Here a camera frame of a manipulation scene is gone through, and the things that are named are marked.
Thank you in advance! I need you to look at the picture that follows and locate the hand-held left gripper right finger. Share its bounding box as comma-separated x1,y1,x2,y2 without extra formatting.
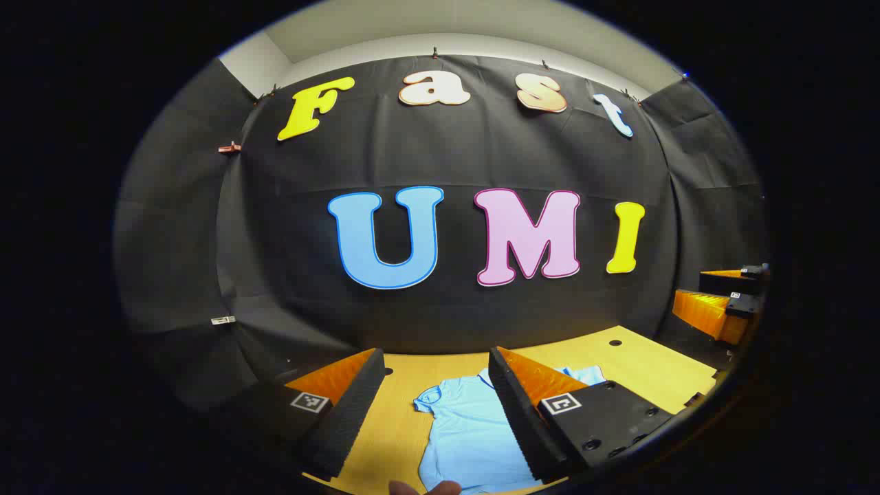
488,346,676,484

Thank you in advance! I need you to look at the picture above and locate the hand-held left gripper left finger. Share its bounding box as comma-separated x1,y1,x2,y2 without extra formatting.
234,347,387,482

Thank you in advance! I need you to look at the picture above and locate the light blue T-shirt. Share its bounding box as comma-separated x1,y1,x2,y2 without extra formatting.
412,364,607,494

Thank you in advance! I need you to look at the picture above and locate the black backdrop cloth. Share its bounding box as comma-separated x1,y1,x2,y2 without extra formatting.
113,54,769,413

